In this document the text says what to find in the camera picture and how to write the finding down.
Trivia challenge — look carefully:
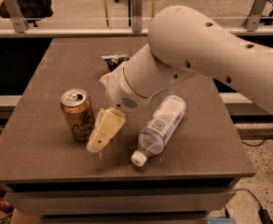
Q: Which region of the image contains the blue chip bag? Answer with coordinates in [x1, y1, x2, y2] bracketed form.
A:
[102, 54, 130, 72]

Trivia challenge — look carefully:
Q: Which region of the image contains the middle metal railing bracket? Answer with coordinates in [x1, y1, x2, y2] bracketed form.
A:
[131, 0, 143, 33]

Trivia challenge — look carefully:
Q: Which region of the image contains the black power cable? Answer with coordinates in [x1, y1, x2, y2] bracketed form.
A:
[224, 188, 273, 224]

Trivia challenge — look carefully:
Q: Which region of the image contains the metal railing bracket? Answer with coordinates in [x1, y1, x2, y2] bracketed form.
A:
[243, 0, 267, 32]
[3, 0, 28, 34]
[131, 0, 143, 33]

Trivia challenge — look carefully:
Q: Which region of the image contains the left metal railing bracket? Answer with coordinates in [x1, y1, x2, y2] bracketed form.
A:
[3, 0, 28, 34]

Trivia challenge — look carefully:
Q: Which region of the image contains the black office chair left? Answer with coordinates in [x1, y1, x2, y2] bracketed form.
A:
[0, 0, 54, 28]

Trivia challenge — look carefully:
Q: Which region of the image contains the red can under table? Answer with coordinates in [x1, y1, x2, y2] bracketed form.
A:
[0, 198, 14, 213]

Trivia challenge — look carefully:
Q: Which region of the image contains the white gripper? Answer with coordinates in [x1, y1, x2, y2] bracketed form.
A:
[87, 64, 153, 153]

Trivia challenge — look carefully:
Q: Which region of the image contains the glass railing panel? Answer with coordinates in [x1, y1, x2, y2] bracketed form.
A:
[0, 0, 254, 30]

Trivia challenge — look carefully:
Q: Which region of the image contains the orange LaCroix soda can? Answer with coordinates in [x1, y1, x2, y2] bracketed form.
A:
[61, 89, 95, 142]

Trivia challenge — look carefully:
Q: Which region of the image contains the brown table with drawers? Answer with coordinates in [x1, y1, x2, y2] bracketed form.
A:
[0, 37, 254, 224]

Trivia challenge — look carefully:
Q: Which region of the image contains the right metal railing bracket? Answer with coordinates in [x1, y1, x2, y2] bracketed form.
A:
[243, 0, 267, 32]

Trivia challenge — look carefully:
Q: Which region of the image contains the clear plastic water bottle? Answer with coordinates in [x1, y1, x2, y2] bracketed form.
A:
[131, 95, 186, 167]

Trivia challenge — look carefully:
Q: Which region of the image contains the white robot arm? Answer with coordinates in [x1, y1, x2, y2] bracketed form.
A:
[87, 6, 273, 152]

